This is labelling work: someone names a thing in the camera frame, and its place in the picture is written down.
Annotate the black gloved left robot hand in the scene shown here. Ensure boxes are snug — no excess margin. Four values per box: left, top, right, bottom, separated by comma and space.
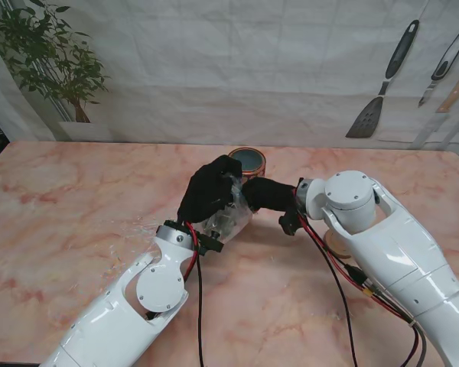
177, 154, 244, 224

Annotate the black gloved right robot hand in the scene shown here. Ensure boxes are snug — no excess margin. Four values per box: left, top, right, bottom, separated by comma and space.
243, 177, 298, 213

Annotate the red floral tea canister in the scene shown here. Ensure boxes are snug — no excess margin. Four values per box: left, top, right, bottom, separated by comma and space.
228, 147, 268, 215

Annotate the clear plastic tea bag pouch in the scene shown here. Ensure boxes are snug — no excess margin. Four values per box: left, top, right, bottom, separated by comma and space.
200, 174, 254, 245

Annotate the brown round canister lid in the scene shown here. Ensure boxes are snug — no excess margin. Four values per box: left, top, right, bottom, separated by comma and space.
325, 229, 353, 259

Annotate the black slotted spatula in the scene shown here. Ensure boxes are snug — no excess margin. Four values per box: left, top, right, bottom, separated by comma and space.
346, 19, 421, 139

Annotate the white wrinkled backdrop cloth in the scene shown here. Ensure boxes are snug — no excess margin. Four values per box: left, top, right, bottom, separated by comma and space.
0, 0, 459, 152

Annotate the green leafy plant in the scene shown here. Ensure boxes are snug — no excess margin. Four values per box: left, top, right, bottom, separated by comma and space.
0, 0, 110, 124

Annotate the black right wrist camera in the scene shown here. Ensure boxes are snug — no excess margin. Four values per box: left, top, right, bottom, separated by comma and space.
278, 208, 302, 236

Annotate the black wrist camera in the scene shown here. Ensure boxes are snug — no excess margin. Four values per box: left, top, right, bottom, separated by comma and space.
198, 232, 225, 257
278, 208, 302, 236

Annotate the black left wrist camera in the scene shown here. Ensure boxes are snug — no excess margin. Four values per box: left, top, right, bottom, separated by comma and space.
198, 232, 225, 257

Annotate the red black right arm cable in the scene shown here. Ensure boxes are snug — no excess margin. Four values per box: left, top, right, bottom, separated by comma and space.
298, 213, 428, 367

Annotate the red black arm cable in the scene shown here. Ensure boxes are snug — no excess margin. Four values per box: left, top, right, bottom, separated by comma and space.
298, 213, 428, 367
182, 221, 207, 367

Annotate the red black left arm cable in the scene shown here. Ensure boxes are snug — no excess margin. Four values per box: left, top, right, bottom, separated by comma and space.
182, 221, 207, 367

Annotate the wooden handled knife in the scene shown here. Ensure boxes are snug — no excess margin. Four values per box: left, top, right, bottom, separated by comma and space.
435, 67, 459, 114

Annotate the black handled peeler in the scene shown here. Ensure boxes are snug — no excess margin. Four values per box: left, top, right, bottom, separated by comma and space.
418, 17, 459, 108

